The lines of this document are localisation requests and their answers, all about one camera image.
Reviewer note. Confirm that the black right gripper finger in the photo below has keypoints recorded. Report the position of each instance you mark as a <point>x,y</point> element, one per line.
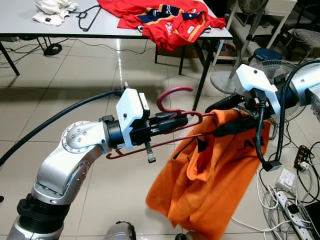
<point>237,129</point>
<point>227,102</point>

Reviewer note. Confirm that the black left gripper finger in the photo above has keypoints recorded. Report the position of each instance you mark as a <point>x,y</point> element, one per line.
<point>170,117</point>
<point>172,127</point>

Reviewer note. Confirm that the orange polo shirt black trim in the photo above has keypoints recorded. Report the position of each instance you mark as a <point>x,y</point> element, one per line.
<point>210,190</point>

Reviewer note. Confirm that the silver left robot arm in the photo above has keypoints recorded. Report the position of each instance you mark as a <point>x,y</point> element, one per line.
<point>65,165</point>

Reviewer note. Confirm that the black floor fan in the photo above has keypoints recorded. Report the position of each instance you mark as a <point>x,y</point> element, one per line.
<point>280,67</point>

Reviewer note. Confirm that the dark blue round stool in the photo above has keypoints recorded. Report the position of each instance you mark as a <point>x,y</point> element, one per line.
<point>267,54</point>

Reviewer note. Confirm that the red jersey navy collar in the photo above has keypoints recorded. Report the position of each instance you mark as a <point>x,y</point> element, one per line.
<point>125,11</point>
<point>170,37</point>

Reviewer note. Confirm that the grey office chair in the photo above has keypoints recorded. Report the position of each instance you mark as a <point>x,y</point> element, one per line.
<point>305,37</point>

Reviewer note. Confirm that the white power strip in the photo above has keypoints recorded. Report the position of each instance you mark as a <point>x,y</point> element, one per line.
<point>295,215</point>

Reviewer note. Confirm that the robot left leg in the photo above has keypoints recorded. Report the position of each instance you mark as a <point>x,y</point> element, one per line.
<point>120,232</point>

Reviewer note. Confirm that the robot leg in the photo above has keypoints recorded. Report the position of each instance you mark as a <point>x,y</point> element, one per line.
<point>120,232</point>
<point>184,236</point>

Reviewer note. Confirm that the robot right leg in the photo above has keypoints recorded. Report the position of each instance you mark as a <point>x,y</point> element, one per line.
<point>184,236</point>

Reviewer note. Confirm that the black round floor device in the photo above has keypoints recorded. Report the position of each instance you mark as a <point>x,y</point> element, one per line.
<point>53,50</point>

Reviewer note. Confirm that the white crumpled garment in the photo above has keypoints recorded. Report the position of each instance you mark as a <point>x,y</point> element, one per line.
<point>52,10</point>

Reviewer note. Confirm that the white pedestal fan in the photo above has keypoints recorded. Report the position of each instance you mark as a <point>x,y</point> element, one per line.
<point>222,82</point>

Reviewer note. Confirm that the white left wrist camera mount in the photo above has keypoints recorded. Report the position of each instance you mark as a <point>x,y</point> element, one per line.
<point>129,107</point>

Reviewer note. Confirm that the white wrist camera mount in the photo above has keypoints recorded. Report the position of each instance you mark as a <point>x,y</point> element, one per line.
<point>129,107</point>
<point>255,80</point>

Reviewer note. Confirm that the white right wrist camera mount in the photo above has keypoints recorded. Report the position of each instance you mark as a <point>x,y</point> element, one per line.
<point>255,80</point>

